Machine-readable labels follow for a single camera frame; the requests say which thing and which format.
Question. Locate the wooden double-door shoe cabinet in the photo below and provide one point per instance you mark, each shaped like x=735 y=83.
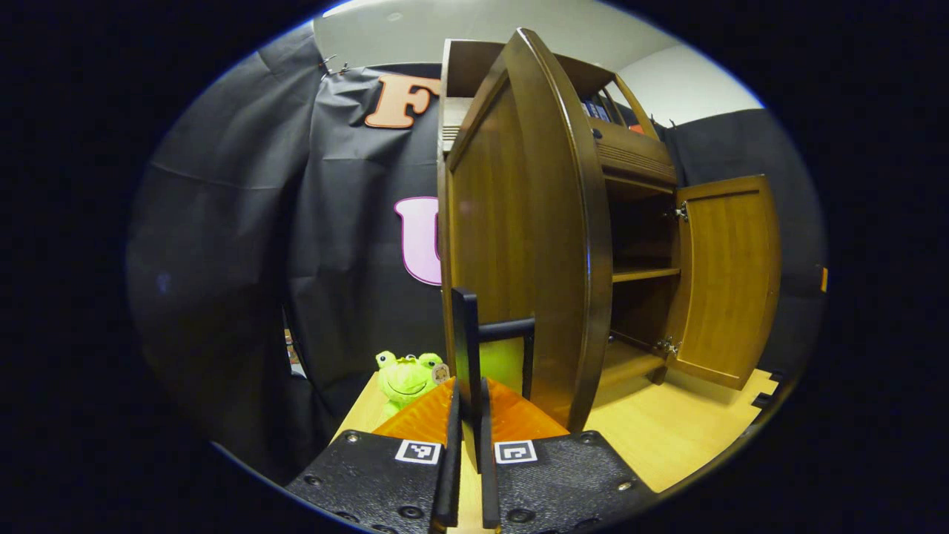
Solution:
x=474 y=67

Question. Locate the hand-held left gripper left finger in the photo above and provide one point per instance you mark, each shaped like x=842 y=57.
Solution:
x=385 y=482

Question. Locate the blue-grey book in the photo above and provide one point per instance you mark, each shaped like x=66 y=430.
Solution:
x=603 y=111

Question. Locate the wooden shoe cabinet door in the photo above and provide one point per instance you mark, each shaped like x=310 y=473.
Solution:
x=519 y=222
x=726 y=282

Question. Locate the wooden inner shelf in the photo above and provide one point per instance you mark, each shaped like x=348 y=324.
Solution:
x=645 y=274

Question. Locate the black backdrop cloth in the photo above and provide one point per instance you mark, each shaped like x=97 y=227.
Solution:
x=222 y=259

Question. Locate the wooden drawer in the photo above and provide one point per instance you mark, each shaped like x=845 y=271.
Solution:
x=637 y=152

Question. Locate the dark blue book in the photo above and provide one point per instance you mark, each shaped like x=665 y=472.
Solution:
x=590 y=110

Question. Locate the green frog plush toy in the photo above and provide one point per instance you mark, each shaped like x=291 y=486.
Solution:
x=404 y=378

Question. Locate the metal door hinge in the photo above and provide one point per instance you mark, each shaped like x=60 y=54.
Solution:
x=681 y=212
x=667 y=346

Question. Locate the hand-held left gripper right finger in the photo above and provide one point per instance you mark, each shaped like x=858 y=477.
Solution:
x=563 y=482

